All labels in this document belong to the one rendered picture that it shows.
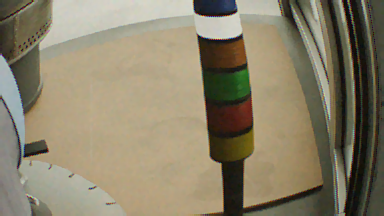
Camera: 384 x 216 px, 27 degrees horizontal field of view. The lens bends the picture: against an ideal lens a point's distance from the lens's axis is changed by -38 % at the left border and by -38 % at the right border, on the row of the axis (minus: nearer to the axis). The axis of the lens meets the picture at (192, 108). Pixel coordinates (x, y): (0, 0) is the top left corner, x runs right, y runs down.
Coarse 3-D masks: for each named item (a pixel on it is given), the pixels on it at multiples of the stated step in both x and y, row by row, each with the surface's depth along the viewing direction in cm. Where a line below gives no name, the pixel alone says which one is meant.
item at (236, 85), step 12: (204, 72) 112; (216, 72) 111; (228, 72) 110; (240, 72) 111; (204, 84) 113; (216, 84) 111; (228, 84) 111; (240, 84) 111; (204, 96) 113; (216, 96) 112; (228, 96) 111; (240, 96) 112
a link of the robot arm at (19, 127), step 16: (0, 64) 47; (0, 80) 47; (0, 96) 46; (16, 96) 49; (0, 112) 46; (16, 112) 48; (0, 128) 46; (16, 128) 48; (0, 144) 45; (16, 144) 49; (0, 160) 45; (16, 160) 49; (0, 176) 44; (16, 176) 48; (0, 192) 44; (16, 192) 46; (0, 208) 44; (16, 208) 46
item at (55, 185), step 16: (32, 160) 120; (32, 176) 116; (48, 176) 116; (64, 176) 117; (80, 176) 117; (32, 192) 112; (48, 192) 113; (64, 192) 113; (80, 192) 113; (96, 192) 114; (64, 208) 109; (80, 208) 110; (96, 208) 110; (112, 208) 110
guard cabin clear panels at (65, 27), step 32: (64, 0) 205; (96, 0) 206; (128, 0) 207; (160, 0) 208; (192, 0) 208; (256, 0) 208; (64, 32) 210; (320, 32) 166; (352, 96) 129; (352, 128) 132
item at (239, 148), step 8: (208, 136) 115; (216, 136) 114; (224, 136) 113; (232, 136) 113; (240, 136) 114; (248, 136) 114; (208, 144) 116; (216, 144) 114; (224, 144) 114; (232, 144) 114; (240, 144) 114; (248, 144) 115; (216, 152) 115; (224, 152) 114; (232, 152) 114; (240, 152) 114; (248, 152) 115; (216, 160) 115; (224, 160) 115; (232, 160) 115; (240, 160) 115
